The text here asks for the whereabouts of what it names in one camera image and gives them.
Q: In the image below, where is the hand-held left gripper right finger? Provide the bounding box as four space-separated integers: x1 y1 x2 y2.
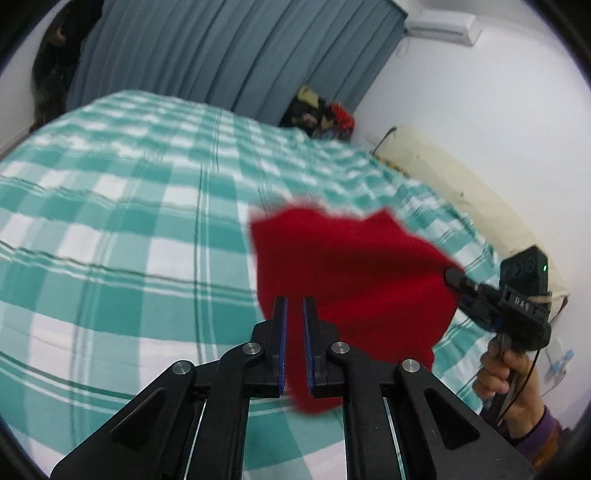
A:
301 297 537 480

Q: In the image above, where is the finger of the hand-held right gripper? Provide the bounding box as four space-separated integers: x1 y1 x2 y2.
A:
444 267 483 297

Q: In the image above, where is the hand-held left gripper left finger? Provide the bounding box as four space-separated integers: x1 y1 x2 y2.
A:
50 296 290 480

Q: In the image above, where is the red knit garment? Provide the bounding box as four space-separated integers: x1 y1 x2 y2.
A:
248 198 466 416

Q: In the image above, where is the person's right forearm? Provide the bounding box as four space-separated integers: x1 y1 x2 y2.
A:
507 405 575 469

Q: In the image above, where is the person's right hand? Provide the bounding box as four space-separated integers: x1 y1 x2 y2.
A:
475 340 546 436

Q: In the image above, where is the blue plastic object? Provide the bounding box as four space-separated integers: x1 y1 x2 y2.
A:
547 351 576 384

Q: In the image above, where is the cream pillow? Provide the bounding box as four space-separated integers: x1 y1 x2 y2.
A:
372 126 570 324

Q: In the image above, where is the green plaid bed blanket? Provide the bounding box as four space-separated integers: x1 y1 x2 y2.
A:
0 89 504 480

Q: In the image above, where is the heap of colourful items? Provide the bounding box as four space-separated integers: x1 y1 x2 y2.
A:
279 84 356 141

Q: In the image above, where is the white air conditioner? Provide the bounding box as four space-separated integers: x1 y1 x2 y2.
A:
403 8 483 47

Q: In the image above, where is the grey-blue curtain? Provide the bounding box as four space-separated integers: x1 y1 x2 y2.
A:
66 0 411 127

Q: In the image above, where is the dark furry object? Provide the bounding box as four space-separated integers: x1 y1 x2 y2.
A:
30 0 105 134

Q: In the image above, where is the black cable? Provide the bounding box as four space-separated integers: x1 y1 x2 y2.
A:
497 347 542 430

